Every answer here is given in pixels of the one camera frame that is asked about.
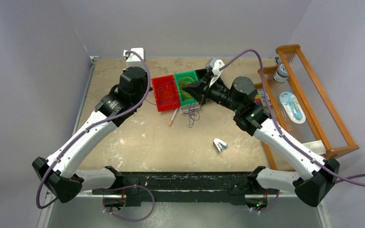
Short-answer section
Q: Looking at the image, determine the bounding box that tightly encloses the white label box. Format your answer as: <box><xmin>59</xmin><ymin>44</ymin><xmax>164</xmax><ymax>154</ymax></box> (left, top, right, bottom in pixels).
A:
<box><xmin>303</xmin><ymin>140</ymin><xmax>327</xmax><ymax>155</ymax></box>

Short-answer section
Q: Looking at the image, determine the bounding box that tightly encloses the green plastic bin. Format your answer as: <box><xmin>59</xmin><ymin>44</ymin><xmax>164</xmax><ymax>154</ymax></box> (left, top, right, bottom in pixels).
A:
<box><xmin>173</xmin><ymin>70</ymin><xmax>201</xmax><ymax>107</ymax></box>

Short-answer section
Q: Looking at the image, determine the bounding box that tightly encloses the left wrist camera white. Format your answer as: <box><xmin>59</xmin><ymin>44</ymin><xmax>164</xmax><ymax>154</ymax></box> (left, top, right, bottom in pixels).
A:
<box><xmin>123</xmin><ymin>47</ymin><xmax>145</xmax><ymax>70</ymax></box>

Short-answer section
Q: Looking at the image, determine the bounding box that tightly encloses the red plastic bin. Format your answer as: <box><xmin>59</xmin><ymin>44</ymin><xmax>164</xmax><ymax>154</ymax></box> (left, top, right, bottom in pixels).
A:
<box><xmin>151</xmin><ymin>75</ymin><xmax>181</xmax><ymax>112</ymax></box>

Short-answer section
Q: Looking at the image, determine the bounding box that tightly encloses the white marker orange cap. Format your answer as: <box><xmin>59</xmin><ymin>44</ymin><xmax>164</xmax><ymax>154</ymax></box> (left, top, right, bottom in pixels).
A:
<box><xmin>169</xmin><ymin>108</ymin><xmax>179</xmax><ymax>127</ymax></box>

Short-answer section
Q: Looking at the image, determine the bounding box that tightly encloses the white grey stapler case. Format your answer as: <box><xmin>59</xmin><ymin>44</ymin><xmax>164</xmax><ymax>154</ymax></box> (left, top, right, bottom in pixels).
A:
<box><xmin>179</xmin><ymin>103</ymin><xmax>200</xmax><ymax>114</ymax></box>

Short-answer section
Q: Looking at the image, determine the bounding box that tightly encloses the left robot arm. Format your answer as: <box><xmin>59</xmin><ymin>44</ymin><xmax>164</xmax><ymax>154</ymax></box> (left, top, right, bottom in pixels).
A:
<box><xmin>32</xmin><ymin>66</ymin><xmax>150</xmax><ymax>203</ymax></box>

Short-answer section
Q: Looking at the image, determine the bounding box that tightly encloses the white round jar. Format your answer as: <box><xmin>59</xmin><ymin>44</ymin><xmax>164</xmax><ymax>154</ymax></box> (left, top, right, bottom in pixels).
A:
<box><xmin>273</xmin><ymin>63</ymin><xmax>289</xmax><ymax>83</ymax></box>

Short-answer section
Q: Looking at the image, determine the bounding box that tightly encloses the wooden shelf rack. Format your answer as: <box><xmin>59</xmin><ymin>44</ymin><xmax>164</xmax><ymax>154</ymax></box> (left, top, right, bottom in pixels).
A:
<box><xmin>264</xmin><ymin>44</ymin><xmax>359</xmax><ymax>158</ymax></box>

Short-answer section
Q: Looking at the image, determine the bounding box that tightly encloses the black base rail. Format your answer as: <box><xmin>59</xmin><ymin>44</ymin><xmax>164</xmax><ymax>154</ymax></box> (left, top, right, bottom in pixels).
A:
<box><xmin>92</xmin><ymin>171</ymin><xmax>277</xmax><ymax>207</ymax></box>

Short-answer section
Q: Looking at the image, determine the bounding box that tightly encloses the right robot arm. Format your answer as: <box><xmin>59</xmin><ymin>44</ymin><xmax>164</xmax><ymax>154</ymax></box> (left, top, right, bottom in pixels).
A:
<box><xmin>182</xmin><ymin>72</ymin><xmax>339</xmax><ymax>207</ymax></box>

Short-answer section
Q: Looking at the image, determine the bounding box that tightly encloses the coiled yellow cable in bin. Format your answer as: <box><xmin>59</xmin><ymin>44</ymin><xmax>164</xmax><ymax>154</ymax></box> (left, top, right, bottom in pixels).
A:
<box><xmin>178</xmin><ymin>75</ymin><xmax>197</xmax><ymax>100</ymax></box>

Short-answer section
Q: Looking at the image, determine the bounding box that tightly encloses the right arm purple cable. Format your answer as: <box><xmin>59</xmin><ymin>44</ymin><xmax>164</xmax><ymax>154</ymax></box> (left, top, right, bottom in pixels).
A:
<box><xmin>219</xmin><ymin>49</ymin><xmax>365</xmax><ymax>215</ymax></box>

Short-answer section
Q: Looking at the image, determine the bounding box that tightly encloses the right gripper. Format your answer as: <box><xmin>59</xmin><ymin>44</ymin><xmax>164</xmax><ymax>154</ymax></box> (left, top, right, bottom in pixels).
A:
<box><xmin>182</xmin><ymin>73</ymin><xmax>241</xmax><ymax>113</ymax></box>

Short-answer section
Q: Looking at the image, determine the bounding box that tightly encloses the blue white blister pack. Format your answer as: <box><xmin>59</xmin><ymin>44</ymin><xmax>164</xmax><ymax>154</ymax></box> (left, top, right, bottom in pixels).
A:
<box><xmin>279</xmin><ymin>92</ymin><xmax>306</xmax><ymax>124</ymax></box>

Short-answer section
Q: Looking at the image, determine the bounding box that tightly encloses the black plastic bin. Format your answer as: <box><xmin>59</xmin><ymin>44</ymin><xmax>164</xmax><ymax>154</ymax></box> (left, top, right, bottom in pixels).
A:
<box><xmin>195</xmin><ymin>68</ymin><xmax>208</xmax><ymax>80</ymax></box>

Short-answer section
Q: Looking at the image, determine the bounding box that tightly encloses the box of coloured markers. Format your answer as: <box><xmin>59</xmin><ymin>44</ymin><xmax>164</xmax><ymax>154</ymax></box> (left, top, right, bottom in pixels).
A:
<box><xmin>254</xmin><ymin>89</ymin><xmax>271</xmax><ymax>107</ymax></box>

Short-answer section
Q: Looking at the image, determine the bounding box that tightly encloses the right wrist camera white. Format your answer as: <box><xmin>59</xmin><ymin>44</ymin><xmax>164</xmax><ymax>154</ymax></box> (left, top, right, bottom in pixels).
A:
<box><xmin>205</xmin><ymin>57</ymin><xmax>225</xmax><ymax>87</ymax></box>

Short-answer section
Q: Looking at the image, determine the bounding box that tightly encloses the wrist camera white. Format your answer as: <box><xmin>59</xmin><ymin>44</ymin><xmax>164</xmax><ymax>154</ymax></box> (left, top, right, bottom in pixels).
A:
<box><xmin>205</xmin><ymin>57</ymin><xmax>225</xmax><ymax>87</ymax></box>
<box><xmin>123</xmin><ymin>47</ymin><xmax>145</xmax><ymax>70</ymax></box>

